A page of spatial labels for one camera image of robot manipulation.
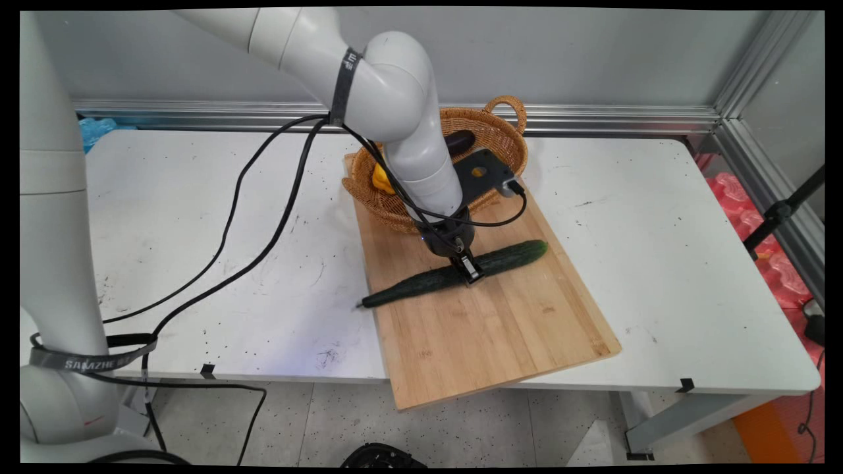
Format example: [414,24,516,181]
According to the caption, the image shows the long green cucumber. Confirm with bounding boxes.
[356,240,549,309]

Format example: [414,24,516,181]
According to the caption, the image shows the orange floor mat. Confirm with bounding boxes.
[732,394,825,465]

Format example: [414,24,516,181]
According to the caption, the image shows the black round floor object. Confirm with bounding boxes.
[340,442,427,469]

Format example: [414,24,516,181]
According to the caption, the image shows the black wrist camera mount plate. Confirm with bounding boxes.
[453,149,518,202]

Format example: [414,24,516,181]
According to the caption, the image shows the aluminium frame side rail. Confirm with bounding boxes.
[715,118,825,310]

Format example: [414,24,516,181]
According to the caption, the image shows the grey table leg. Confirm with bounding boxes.
[619,392,778,461]

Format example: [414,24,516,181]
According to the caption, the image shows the long aluminium frame rail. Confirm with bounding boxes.
[72,100,722,136]

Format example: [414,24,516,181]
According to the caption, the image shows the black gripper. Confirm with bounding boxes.
[418,207,486,286]

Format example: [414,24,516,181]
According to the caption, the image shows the thick black cable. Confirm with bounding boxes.
[140,118,330,455]

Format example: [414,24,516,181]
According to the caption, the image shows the blue plastic bag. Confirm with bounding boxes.
[79,117,123,153]

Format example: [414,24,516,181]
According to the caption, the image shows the black device on floor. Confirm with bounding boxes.
[803,300,825,347]

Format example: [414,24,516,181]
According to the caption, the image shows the pink plastic bags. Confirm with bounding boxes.
[695,153,825,310]

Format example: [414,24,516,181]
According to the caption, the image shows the grey SAMZHE strap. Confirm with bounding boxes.
[28,332,159,375]

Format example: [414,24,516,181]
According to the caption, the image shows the black tripod stand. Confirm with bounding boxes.
[743,165,825,261]

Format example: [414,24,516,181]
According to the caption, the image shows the bamboo cutting board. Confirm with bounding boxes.
[344,153,622,412]

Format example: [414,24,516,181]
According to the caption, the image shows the woven wicker basket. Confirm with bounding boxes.
[342,95,530,236]

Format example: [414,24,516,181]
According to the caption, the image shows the dark purple eggplant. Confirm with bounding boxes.
[445,130,476,157]

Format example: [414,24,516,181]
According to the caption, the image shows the aluminium frame post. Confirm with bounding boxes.
[715,10,825,119]

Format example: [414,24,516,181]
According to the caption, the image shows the grey strap on arm elbow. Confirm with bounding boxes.
[328,46,364,127]

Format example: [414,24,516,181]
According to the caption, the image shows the thin black floor cable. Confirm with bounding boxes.
[797,349,825,461]

